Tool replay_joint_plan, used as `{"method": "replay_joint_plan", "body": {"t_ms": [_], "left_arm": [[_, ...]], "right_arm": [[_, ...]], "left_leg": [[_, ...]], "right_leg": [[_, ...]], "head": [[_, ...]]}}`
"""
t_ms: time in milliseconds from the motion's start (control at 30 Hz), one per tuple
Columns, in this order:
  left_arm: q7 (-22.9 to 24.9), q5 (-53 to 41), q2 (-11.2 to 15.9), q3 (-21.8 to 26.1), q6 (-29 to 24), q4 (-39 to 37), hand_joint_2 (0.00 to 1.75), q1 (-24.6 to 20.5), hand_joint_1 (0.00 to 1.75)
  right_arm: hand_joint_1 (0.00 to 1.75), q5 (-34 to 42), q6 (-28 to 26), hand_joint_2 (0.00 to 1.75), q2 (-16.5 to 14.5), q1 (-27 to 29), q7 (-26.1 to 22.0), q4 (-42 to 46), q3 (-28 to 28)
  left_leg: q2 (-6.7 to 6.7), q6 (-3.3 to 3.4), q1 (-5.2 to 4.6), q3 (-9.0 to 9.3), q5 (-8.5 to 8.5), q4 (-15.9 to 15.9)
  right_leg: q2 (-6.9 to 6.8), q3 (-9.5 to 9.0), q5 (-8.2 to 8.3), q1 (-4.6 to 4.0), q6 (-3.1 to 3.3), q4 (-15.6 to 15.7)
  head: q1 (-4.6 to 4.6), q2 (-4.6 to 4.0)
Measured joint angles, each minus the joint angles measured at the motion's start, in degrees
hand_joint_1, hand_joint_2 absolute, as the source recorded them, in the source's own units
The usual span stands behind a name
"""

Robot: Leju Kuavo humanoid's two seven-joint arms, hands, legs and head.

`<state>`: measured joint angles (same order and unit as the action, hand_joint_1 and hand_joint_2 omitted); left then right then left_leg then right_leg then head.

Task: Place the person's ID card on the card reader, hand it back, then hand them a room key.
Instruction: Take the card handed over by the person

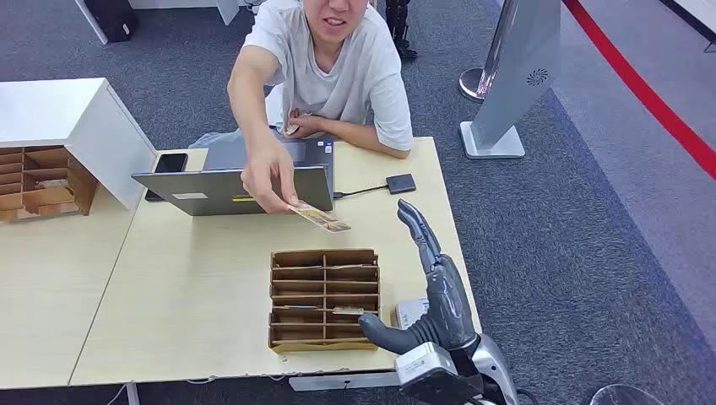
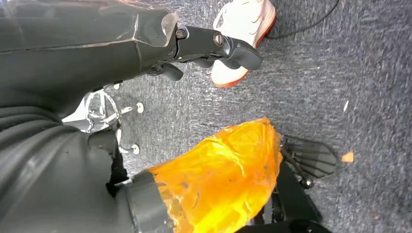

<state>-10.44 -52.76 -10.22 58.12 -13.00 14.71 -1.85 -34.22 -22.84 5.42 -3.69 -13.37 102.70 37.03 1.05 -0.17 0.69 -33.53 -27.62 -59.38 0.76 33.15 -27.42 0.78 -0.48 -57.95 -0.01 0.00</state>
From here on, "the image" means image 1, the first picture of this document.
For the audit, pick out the grey metal desk bracket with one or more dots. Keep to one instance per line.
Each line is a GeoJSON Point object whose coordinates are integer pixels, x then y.
{"type": "Point", "coordinates": [335, 382]}

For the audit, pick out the person's right hand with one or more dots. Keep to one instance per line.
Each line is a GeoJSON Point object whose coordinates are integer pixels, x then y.
{"type": "Point", "coordinates": [268, 173]}

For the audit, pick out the chrome stanchion post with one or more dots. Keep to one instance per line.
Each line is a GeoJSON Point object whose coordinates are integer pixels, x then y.
{"type": "Point", "coordinates": [471, 84]}

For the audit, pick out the person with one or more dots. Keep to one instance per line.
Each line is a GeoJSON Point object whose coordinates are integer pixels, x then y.
{"type": "Point", "coordinates": [335, 72]}

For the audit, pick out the person's left forearm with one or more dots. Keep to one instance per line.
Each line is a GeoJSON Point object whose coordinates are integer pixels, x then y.
{"type": "Point", "coordinates": [363, 137]}

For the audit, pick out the white cabinet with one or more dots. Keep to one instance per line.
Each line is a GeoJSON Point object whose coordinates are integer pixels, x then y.
{"type": "Point", "coordinates": [112, 140]}

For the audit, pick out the tan room key card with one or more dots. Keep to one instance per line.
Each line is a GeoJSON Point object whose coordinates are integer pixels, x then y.
{"type": "Point", "coordinates": [348, 311]}

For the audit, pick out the person's left hand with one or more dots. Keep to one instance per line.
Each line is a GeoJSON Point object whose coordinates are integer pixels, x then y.
{"type": "Point", "coordinates": [307, 124]}

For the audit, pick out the grey laptop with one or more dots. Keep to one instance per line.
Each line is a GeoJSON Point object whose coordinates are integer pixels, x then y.
{"type": "Point", "coordinates": [212, 193]}

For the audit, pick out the cardboard shelf organizer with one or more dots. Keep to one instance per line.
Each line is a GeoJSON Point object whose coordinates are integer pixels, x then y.
{"type": "Point", "coordinates": [84, 190]}

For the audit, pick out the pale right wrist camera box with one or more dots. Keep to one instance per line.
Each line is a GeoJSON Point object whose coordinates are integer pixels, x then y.
{"type": "Point", "coordinates": [422, 366]}

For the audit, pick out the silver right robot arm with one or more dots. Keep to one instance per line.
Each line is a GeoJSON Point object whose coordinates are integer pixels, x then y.
{"type": "Point", "coordinates": [498, 363]}

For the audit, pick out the black smartphone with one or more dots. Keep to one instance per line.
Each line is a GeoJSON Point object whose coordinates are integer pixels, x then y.
{"type": "Point", "coordinates": [170, 162]}

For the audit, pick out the silver kiosk stand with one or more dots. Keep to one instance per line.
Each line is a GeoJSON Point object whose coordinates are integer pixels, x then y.
{"type": "Point", "coordinates": [514, 84]}

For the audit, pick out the clear glass dome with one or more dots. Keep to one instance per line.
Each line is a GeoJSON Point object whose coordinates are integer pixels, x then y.
{"type": "Point", "coordinates": [621, 396]}

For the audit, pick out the bluish room key card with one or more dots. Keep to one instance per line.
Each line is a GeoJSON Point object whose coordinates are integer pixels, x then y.
{"type": "Point", "coordinates": [299, 307]}

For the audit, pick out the white desk leg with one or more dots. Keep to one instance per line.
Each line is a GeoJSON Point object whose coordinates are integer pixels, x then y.
{"type": "Point", "coordinates": [133, 396]}

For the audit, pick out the cardboard card organizer tray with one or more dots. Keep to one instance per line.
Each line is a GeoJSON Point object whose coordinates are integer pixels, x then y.
{"type": "Point", "coordinates": [302, 347]}

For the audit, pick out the person's right forearm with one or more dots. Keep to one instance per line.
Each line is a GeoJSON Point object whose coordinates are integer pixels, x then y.
{"type": "Point", "coordinates": [249, 120]}

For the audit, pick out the yellow hotel print card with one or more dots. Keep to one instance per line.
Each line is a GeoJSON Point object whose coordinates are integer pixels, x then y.
{"type": "Point", "coordinates": [321, 219]}

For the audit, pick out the pale small card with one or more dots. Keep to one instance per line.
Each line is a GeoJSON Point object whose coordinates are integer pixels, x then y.
{"type": "Point", "coordinates": [291, 129]}

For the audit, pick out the black square usb device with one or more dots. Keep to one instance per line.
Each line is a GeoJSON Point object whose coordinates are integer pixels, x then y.
{"type": "Point", "coordinates": [401, 183]}

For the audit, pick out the white flat card reader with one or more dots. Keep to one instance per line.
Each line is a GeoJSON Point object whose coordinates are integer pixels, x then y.
{"type": "Point", "coordinates": [411, 313]}

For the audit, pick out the white desk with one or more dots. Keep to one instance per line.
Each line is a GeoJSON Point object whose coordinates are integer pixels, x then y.
{"type": "Point", "coordinates": [226, 10]}

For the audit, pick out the black box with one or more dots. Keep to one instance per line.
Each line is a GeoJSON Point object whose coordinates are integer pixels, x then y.
{"type": "Point", "coordinates": [112, 19]}

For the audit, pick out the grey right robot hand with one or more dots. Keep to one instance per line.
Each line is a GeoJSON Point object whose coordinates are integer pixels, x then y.
{"type": "Point", "coordinates": [447, 302]}

